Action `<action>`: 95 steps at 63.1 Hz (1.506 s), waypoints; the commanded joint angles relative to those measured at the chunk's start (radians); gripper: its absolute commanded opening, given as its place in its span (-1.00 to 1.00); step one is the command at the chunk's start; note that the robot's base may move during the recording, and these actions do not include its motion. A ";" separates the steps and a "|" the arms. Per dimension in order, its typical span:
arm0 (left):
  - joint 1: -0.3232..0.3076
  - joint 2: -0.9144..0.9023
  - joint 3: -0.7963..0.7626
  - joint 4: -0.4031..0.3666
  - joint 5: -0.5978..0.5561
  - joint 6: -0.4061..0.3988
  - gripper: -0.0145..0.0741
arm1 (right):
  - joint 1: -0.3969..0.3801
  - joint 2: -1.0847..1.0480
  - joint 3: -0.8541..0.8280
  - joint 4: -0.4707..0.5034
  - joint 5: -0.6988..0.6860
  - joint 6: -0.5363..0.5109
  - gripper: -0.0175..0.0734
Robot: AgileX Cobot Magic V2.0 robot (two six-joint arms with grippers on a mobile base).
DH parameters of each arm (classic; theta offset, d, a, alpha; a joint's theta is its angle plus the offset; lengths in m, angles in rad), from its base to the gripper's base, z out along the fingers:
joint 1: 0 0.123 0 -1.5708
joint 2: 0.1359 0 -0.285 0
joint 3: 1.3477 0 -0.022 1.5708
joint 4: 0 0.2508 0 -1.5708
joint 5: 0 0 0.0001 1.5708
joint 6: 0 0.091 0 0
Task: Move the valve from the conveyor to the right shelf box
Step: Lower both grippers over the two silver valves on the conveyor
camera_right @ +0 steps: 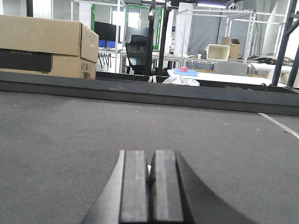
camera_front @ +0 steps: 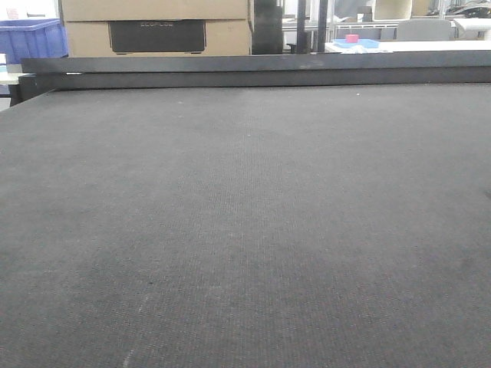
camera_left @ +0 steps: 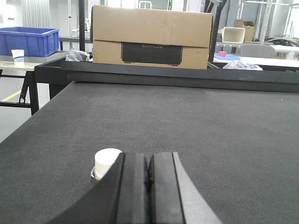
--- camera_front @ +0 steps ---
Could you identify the large cardboard box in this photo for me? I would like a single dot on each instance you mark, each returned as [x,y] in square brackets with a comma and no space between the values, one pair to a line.
[157,28]

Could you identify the pink cup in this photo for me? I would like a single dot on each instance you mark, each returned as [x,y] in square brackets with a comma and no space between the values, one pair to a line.
[352,38]

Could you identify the blue tray on table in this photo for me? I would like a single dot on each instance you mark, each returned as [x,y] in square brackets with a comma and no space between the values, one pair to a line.
[358,42]

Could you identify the white background table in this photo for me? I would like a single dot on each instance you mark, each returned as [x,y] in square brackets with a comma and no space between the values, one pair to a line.
[415,46]

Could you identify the grey office chair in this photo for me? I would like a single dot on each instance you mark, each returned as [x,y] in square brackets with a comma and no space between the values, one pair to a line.
[424,30]

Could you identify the blue plastic crate background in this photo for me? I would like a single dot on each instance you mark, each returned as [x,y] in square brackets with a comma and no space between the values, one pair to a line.
[33,38]

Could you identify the black vertical post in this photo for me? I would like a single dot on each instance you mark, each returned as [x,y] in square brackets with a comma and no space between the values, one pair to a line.
[301,37]

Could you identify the black conveyor side rail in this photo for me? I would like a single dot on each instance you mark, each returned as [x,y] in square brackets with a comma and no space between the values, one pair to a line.
[41,75]

